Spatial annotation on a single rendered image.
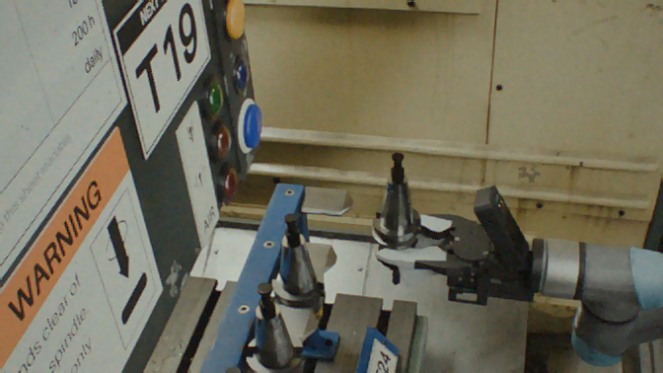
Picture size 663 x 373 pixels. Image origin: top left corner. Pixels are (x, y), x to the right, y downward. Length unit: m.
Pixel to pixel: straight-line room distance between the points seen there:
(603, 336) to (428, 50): 0.51
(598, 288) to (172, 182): 0.72
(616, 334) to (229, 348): 0.51
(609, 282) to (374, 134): 0.54
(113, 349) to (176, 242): 0.08
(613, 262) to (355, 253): 0.64
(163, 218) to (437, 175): 1.05
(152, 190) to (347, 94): 0.98
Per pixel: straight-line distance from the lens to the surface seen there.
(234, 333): 0.94
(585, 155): 1.41
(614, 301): 1.08
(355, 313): 1.38
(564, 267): 1.05
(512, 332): 1.51
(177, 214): 0.45
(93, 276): 0.37
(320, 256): 1.03
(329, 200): 1.11
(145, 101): 0.40
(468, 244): 1.06
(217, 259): 1.62
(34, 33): 0.32
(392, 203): 1.02
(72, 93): 0.34
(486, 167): 1.43
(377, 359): 1.26
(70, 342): 0.36
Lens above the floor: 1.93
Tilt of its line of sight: 39 degrees down
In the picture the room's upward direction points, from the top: 4 degrees counter-clockwise
